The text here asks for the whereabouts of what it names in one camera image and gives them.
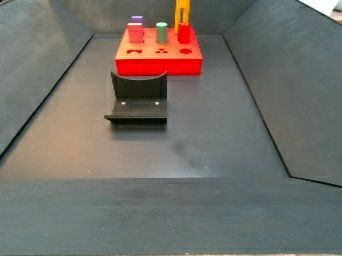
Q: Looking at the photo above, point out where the red peg board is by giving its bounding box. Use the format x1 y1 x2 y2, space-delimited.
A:
116 28 204 76

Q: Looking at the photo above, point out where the pink-red rectangular peg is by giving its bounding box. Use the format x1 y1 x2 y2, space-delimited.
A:
128 23 145 43

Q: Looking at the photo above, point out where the green cylinder peg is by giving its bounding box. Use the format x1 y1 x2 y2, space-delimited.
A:
157 22 168 44

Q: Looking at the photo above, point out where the purple rectangular peg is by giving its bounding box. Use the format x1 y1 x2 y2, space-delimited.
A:
132 15 145 23

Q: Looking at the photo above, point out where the yellow square-circle peg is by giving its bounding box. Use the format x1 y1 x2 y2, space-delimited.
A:
174 0 192 32

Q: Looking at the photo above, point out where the red star peg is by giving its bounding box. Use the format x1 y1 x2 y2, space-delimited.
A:
178 22 190 44

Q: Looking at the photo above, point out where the black curved holder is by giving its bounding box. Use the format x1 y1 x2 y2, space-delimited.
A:
105 73 168 122

